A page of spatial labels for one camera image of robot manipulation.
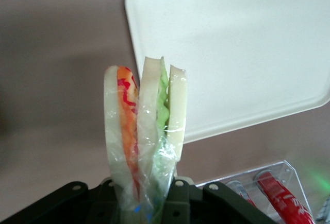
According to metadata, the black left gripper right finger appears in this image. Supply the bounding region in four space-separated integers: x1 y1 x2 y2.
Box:
164 175 281 224

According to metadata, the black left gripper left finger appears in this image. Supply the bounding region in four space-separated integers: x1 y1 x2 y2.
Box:
0 177 122 224

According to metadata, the cream plastic tray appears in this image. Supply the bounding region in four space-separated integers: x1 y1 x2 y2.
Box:
125 0 330 143

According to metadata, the triangle sandwich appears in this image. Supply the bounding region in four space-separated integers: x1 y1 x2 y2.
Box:
103 56 189 224

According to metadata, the red cola bottle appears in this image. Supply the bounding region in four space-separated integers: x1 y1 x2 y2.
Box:
254 170 316 224
225 179 257 210

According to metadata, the clear acrylic bottle rack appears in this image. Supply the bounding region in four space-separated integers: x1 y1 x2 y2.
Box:
193 159 330 224

